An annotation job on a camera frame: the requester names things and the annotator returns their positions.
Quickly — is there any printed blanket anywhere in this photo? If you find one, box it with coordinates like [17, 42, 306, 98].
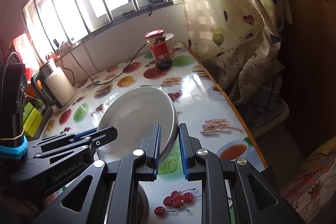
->
[280, 136, 336, 224]

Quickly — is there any red white paper cup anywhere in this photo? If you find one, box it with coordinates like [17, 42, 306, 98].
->
[164, 33, 185, 56]

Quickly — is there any red box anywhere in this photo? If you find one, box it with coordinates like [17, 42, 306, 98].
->
[13, 34, 31, 64]

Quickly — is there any glass jar with red lid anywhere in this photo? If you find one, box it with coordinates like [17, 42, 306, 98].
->
[145, 30, 174, 70]

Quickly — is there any fruit printed tablecloth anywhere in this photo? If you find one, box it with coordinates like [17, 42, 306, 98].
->
[34, 48, 269, 224]

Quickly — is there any cream electric kettle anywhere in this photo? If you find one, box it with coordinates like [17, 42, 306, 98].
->
[31, 59, 77, 111]

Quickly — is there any wooden wardrobe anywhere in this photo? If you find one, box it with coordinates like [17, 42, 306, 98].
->
[273, 0, 336, 161]

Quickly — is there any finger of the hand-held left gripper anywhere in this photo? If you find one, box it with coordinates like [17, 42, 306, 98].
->
[29, 127, 118, 153]
[35, 143, 98, 161]

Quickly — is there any lime green box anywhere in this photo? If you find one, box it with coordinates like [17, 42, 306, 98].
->
[23, 103, 44, 137]

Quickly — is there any window with metal bars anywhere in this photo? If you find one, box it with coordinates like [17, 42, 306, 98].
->
[22, 0, 184, 56]

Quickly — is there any black cable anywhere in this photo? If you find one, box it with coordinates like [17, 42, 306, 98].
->
[61, 42, 151, 88]

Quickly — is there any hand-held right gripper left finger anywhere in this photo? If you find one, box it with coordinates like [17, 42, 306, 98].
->
[34, 124, 161, 224]

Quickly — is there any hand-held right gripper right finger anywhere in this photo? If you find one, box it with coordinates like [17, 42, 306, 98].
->
[179, 124, 305, 224]

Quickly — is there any zigzag striped box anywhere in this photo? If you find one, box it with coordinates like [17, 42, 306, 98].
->
[34, 106, 55, 136]

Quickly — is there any heart patterned curtain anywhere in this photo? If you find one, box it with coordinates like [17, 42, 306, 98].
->
[171, 0, 294, 107]

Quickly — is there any beige round plate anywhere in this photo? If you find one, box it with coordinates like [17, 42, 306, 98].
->
[97, 86, 179, 164]
[137, 182, 151, 224]

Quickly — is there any white plastic stool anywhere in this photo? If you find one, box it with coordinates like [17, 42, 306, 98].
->
[231, 77, 290, 139]

